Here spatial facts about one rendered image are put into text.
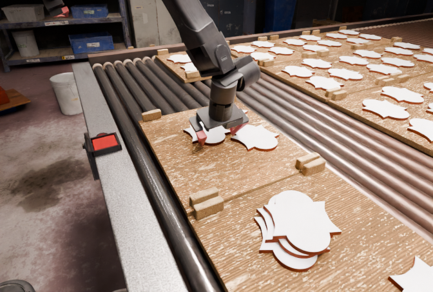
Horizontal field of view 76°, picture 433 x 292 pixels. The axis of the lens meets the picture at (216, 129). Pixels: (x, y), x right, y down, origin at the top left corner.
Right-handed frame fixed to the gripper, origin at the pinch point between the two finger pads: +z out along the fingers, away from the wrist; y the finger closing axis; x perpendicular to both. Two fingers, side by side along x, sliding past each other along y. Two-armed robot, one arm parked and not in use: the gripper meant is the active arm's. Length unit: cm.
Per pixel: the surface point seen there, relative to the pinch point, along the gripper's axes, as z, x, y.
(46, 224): 114, -60, 74
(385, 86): 7, -1, -75
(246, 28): 175, -312, -235
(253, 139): -0.8, 5.2, -8.2
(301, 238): -13.1, 33.6, 3.2
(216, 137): 0.3, -0.1, 0.0
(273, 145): -2.1, 9.8, -11.2
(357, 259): -11.6, 40.1, -3.8
